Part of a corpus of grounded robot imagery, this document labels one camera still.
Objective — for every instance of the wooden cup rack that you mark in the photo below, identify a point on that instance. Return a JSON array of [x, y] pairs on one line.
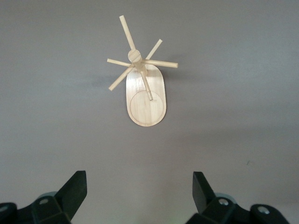
[[144, 107]]

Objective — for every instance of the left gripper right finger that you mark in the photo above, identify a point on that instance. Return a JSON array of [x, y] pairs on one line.
[[205, 198]]

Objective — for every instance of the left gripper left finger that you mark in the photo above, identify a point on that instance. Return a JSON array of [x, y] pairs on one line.
[[70, 196]]

